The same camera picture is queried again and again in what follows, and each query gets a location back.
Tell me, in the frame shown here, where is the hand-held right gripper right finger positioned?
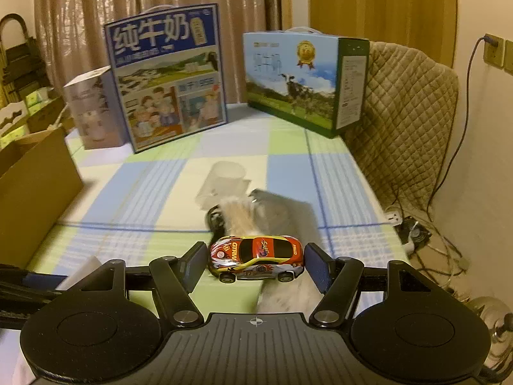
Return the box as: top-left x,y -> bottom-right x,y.
305,243 -> 458,327

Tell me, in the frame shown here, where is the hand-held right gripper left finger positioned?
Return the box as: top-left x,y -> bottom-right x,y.
56,241 -> 208,327

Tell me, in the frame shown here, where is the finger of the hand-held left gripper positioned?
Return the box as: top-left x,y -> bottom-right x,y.
0,283 -> 57,318
0,264 -> 69,290

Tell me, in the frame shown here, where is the black cable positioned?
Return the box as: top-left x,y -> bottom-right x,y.
206,204 -> 225,235

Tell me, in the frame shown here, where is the silver foil bag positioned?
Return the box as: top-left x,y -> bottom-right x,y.
248,188 -> 325,314

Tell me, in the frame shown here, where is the orange and white toy car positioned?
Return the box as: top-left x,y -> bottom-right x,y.
207,234 -> 306,286

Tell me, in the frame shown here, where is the bag of cotton swabs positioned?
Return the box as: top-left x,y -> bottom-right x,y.
220,196 -> 257,237

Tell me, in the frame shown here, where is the clear plastic cup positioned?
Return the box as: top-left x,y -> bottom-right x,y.
194,161 -> 251,210

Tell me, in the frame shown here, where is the large cardboard box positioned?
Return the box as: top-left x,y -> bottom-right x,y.
0,127 -> 84,270

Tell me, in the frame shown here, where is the plaid tablecloth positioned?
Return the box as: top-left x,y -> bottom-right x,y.
0,102 -> 414,373

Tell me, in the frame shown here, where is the black power adapter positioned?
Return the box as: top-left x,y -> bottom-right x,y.
401,217 -> 434,252

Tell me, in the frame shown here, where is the small cardboard box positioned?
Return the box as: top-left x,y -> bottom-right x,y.
26,96 -> 67,133

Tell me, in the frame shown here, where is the chair with quilted beige cover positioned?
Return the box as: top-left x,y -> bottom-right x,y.
345,41 -> 460,213

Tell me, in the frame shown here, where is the white wooden holder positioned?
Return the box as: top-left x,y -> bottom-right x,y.
0,102 -> 29,133

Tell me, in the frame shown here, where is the stainless steel kettle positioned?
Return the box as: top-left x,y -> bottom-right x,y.
467,296 -> 513,374

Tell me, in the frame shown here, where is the blue milk carton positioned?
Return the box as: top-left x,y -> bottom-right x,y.
103,3 -> 229,154

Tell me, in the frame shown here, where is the white humidifier box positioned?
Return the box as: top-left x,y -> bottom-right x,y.
63,65 -> 133,151

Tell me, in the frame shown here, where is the box of green packets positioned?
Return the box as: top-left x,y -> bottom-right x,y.
0,87 -> 55,147

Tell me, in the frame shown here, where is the green and white milk carton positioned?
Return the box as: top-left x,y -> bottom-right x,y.
242,27 -> 370,141

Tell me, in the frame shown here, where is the beige curtain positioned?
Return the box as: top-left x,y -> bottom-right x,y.
34,0 -> 309,89

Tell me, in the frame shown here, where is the wooden door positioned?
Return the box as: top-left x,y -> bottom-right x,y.
308,0 -> 460,69

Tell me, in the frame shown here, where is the tangle of floor cables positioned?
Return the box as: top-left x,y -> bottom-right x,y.
409,209 -> 478,302

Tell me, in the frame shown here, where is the dark wall cable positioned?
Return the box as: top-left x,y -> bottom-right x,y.
425,36 -> 492,218

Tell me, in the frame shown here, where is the wall socket with plug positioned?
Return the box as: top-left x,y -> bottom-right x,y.
483,34 -> 506,67

